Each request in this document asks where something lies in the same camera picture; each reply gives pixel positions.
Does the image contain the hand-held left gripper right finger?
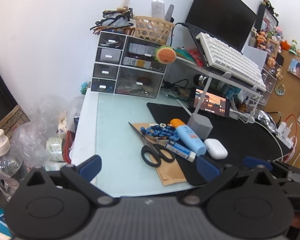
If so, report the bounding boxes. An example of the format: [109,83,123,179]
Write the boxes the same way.
[183,156,281,207]

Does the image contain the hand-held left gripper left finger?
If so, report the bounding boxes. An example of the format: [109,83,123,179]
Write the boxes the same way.
[20,155,114,207]

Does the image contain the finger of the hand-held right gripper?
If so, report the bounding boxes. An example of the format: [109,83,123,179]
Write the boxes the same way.
[243,156,300,179]

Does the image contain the large clear drawer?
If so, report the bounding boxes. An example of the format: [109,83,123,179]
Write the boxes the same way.
[115,66,164,98]

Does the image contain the white drawer organizer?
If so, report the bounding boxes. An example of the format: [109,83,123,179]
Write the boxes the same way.
[91,31,168,99]

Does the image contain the small clear drawer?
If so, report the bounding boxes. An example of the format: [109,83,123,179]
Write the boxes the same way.
[93,63,119,78]
[98,32,127,48]
[96,47,123,63]
[92,78,117,93]

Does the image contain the tall clear drawer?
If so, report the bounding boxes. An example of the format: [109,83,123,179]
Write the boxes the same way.
[121,36,168,72]

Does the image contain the white earbuds case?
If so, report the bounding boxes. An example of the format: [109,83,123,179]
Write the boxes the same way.
[204,138,228,160]

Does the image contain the black desk mat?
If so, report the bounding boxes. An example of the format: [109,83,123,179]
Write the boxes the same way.
[147,102,290,187]

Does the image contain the blue sunscreen bottle orange cap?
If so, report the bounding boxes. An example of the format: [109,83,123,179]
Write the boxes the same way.
[169,118,207,157]

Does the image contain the brown paper envelope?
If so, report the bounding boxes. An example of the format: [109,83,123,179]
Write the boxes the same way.
[134,122,189,187]

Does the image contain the tape roll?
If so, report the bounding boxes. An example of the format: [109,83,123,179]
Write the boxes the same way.
[45,137,65,162]

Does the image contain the white power strip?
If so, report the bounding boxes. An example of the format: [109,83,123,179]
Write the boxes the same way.
[276,121,297,148]

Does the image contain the grey hexagonal box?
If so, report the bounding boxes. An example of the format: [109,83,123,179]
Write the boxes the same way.
[187,112,213,140]

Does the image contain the silver foil bag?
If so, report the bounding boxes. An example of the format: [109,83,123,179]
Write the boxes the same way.
[255,110,278,133]

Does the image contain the black scissors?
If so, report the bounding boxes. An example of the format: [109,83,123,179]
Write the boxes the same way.
[128,122,176,168]

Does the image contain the brown dropper bottle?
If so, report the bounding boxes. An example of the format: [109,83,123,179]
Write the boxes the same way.
[240,96,249,112]

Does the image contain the phone showing video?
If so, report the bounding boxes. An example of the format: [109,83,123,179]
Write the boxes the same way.
[189,87,231,118]

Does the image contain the clear plastic bags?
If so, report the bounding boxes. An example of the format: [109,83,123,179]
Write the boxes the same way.
[14,94,72,167]

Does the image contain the teal box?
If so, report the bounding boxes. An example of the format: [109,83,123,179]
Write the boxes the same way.
[221,84,237,98]

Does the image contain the teal small figurine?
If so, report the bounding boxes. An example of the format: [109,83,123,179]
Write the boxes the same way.
[80,81,92,95]

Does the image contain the clear acrylic mini drawers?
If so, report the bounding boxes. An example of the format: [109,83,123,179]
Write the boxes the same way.
[261,64,278,105]

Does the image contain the pile of metal trinkets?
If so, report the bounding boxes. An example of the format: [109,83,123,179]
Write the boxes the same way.
[116,79,156,97]

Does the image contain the clear plastic water bottle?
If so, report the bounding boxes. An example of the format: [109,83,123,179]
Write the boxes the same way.
[0,129,24,202]

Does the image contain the black and silver microphone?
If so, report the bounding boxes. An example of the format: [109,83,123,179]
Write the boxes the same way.
[193,74,210,87]

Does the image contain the brown patterned cardboard box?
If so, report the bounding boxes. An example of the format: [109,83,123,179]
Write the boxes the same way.
[0,105,30,140]

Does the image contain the white desk riser shelf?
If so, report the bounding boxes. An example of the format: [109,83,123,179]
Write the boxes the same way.
[169,55,264,123]

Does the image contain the printed photo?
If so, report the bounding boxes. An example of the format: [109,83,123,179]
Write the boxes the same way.
[287,59,300,82]

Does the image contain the white card folder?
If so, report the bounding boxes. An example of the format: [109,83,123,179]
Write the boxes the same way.
[242,45,268,68]

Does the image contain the white mechanical keyboard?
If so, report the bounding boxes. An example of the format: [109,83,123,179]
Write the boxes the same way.
[195,32,267,92]

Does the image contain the red patterned packet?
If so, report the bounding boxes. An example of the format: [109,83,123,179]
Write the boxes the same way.
[186,46,206,67]

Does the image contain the green packet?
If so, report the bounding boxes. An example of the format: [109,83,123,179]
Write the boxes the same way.
[175,48,194,62]

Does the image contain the burger plush toy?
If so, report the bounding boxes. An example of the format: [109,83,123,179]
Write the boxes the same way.
[154,45,177,65]

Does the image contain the row of small figurines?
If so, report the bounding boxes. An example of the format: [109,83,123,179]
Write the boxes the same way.
[251,25,283,55]

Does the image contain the woven bamboo basket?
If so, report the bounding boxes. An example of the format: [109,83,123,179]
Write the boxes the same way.
[134,16,175,44]

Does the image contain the pile of hair accessories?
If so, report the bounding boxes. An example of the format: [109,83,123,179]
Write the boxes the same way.
[90,6,136,35]

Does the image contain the black laptop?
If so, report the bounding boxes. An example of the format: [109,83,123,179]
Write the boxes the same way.
[185,0,257,68]

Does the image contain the grey nail file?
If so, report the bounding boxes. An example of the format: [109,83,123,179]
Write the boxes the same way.
[165,4,175,22]

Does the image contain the white remote control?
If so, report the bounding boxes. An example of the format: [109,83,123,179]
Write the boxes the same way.
[151,0,165,20]

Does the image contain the white cable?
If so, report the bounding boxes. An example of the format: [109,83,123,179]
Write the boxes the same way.
[255,120,285,161]

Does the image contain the red cable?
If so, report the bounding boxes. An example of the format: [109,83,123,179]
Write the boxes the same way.
[281,114,300,143]

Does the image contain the blue braided keychain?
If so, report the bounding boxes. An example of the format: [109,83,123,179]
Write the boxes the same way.
[140,123,177,144]

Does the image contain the black picture frame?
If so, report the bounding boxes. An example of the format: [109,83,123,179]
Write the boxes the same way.
[254,4,279,34]

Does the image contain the black laptop charger cable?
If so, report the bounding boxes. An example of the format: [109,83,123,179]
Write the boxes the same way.
[170,22,190,48]

